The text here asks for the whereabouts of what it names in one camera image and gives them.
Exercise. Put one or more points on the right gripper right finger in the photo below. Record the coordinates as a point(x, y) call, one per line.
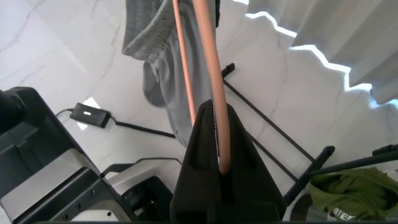
point(252, 193)

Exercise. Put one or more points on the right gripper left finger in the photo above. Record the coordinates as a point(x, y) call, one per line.
point(196, 186)

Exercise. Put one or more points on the pink clothes hanger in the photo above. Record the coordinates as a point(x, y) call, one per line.
point(214, 77)

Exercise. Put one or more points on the pale grey shorts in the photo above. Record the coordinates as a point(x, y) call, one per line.
point(164, 71)

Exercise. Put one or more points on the black clothes rack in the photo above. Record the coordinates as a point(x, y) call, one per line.
point(311, 173)

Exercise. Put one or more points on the green garment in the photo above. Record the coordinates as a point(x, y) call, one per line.
point(351, 189)

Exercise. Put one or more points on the black power adapter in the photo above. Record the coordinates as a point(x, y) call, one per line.
point(90, 115)

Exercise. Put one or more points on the white curtain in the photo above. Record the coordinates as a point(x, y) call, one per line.
point(342, 31)

